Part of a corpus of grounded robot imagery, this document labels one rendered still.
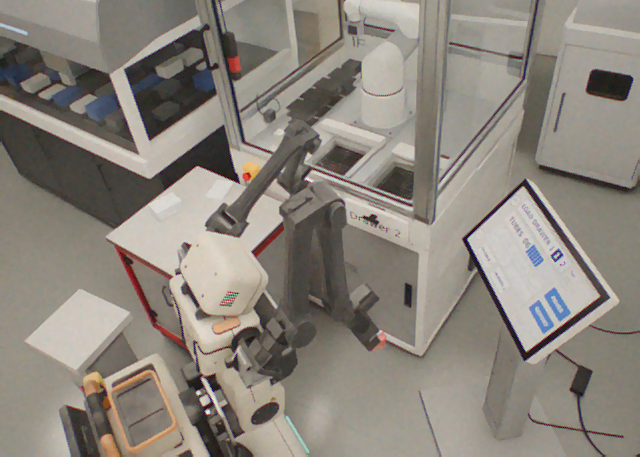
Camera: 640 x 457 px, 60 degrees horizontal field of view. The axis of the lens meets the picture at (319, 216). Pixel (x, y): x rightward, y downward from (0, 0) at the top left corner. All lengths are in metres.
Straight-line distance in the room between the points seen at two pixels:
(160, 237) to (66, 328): 0.53
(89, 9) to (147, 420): 1.55
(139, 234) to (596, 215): 2.62
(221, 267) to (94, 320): 0.97
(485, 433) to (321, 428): 0.72
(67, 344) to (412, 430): 1.49
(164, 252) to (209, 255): 0.98
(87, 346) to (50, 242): 1.83
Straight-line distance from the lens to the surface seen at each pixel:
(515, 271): 1.87
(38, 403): 3.22
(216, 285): 1.45
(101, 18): 2.46
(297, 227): 1.20
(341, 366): 2.86
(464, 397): 2.76
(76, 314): 2.39
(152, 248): 2.50
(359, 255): 2.51
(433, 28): 1.70
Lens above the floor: 2.42
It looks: 43 degrees down
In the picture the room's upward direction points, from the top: 7 degrees counter-clockwise
